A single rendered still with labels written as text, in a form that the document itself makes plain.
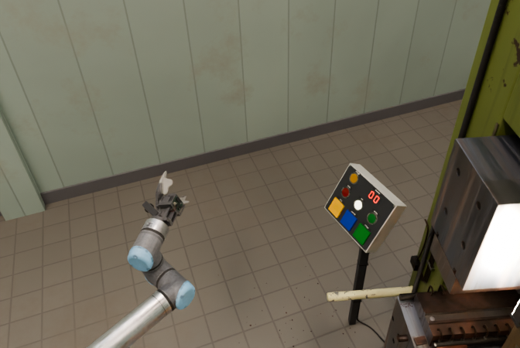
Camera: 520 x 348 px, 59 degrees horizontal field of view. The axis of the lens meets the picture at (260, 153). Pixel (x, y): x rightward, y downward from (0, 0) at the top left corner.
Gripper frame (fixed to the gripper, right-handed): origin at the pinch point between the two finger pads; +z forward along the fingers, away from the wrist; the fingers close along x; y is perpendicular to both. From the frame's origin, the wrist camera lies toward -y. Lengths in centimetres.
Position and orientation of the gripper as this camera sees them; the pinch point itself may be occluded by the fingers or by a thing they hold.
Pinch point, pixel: (174, 183)
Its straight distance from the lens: 185.7
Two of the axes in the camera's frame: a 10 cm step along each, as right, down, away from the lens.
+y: 8.7, -1.0, -4.8
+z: 2.7, -7.2, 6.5
